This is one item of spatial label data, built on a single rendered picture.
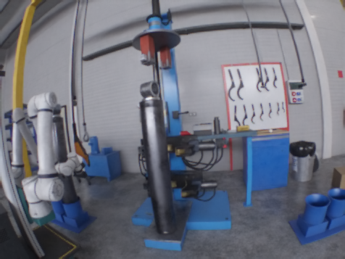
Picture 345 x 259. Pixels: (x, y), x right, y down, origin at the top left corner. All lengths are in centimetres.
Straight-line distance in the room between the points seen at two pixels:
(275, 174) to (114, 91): 411
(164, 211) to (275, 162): 195
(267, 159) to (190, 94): 216
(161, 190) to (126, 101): 313
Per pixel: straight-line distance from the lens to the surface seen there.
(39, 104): 126
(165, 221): 170
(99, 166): 408
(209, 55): 400
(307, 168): 328
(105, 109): 466
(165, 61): 208
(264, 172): 286
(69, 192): 233
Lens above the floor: 129
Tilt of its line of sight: 4 degrees down
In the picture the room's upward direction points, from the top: 6 degrees counter-clockwise
